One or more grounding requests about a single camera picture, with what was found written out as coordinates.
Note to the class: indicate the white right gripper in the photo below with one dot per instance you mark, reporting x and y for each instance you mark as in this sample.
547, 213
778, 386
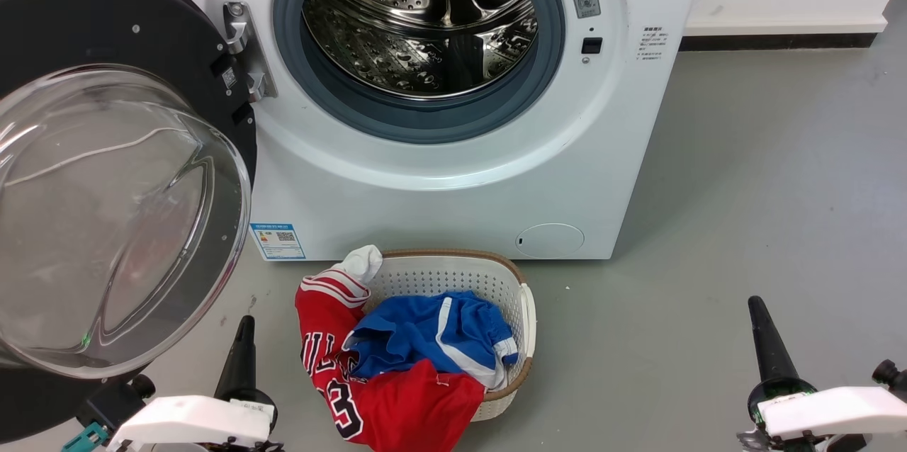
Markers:
829, 409

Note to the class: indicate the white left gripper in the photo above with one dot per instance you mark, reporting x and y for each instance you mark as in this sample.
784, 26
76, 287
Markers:
191, 420

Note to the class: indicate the black round washing machine door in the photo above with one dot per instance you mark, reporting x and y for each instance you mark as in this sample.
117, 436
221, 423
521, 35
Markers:
85, 20

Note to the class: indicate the white front-load washing machine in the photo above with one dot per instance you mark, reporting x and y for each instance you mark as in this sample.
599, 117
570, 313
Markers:
439, 211

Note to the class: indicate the metal door hinge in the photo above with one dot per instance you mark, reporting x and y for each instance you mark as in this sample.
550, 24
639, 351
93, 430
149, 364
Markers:
237, 27

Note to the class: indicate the black door lock slot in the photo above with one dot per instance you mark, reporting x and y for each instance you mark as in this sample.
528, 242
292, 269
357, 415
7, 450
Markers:
592, 45

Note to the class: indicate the blue energy label sticker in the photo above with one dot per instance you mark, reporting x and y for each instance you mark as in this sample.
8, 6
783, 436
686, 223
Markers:
278, 241

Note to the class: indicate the red basketball jersey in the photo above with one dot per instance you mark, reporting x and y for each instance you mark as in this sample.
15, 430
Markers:
411, 402

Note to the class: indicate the blue white-striped shorts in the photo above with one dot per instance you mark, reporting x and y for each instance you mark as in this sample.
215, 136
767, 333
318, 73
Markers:
425, 331

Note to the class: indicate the cream perforated laundry basket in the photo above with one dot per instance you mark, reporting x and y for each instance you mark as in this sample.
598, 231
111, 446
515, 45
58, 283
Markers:
453, 271

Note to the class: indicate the round white filter cover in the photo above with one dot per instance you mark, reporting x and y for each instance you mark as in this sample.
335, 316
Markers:
550, 240

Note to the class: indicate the black baseboard strip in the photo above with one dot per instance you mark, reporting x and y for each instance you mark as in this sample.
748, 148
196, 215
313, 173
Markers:
779, 42

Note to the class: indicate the small printed text sticker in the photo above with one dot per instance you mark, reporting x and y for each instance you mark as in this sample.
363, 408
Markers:
652, 42

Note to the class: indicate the steel perforated washer drum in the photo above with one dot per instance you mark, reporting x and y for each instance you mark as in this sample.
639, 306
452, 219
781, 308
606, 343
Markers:
397, 48

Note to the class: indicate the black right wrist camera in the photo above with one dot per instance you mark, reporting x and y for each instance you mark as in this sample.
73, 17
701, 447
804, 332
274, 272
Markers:
889, 373

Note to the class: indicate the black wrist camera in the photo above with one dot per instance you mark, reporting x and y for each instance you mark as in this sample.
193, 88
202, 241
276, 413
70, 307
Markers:
110, 406
889, 373

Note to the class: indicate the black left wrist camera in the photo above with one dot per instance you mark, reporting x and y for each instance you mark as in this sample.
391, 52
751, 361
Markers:
110, 406

